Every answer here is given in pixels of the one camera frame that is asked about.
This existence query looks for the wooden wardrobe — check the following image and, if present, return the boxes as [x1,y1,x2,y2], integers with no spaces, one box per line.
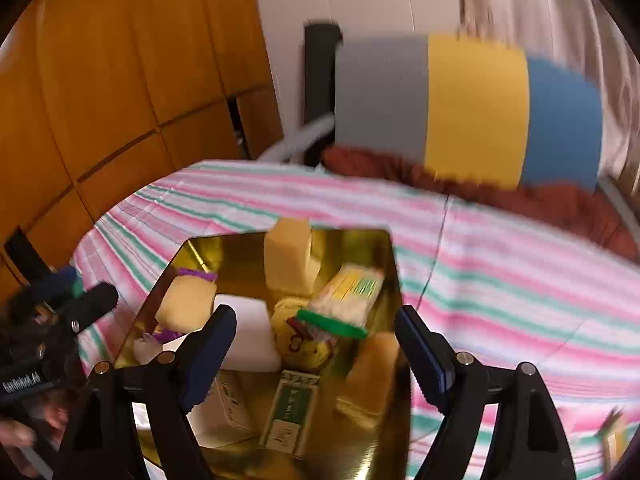
[0,0,286,311]

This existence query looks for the dark red blanket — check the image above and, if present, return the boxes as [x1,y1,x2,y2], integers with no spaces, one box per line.
[320,145,640,261]

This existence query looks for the white bed frame rail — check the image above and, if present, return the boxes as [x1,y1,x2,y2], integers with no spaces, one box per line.
[597,175,640,241]
[257,114,336,163]

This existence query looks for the striped pink green bedsheet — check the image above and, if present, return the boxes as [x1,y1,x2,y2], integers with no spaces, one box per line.
[70,160,640,480]

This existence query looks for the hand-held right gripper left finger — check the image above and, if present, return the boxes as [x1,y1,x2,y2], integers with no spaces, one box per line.
[52,304,238,480]

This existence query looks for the purple cloth item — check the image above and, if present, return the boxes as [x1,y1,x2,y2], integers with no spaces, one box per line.
[152,267,218,345]

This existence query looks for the tan cylinder block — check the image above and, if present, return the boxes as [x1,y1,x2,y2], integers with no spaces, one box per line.
[263,217,313,281]

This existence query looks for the small green box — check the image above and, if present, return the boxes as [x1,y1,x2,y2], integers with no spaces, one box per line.
[259,370,321,458]

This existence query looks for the pale patterned curtain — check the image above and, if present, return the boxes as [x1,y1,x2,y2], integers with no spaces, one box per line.
[457,0,640,186]

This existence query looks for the yellow green packet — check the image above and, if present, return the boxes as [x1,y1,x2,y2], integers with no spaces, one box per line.
[296,264,386,340]

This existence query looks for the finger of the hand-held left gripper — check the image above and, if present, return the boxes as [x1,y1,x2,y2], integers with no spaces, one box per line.
[20,266,81,311]
[65,282,120,333]

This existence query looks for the black rolled mat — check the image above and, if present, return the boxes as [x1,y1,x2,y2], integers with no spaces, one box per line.
[304,21,345,166]

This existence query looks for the cream cardboard box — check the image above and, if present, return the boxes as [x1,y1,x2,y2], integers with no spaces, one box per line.
[192,370,261,448]

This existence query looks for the gold metal tray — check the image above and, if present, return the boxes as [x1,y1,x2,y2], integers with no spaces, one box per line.
[112,227,413,480]

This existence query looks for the yellow sponge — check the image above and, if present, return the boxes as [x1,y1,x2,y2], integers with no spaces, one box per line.
[155,277,217,336]

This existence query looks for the person's left hand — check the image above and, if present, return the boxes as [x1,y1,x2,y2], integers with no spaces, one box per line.
[0,395,68,461]

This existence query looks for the white rectangular box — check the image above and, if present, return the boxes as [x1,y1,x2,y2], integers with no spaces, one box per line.
[212,294,282,372]

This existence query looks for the yellow plush toy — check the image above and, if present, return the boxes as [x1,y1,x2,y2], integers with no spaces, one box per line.
[270,295,336,371]

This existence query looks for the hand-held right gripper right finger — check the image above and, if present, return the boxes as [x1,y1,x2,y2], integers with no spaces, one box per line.
[395,304,578,480]

